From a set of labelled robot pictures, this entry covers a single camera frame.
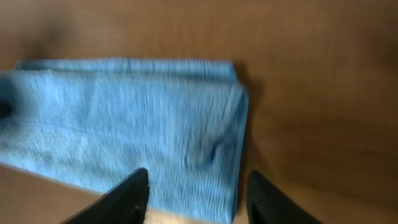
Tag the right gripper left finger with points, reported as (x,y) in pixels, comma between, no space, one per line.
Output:
(124,204)

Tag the blue microfiber cloth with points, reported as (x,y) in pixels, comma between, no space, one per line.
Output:
(91,123)

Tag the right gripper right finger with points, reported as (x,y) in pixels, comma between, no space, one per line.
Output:
(266,204)

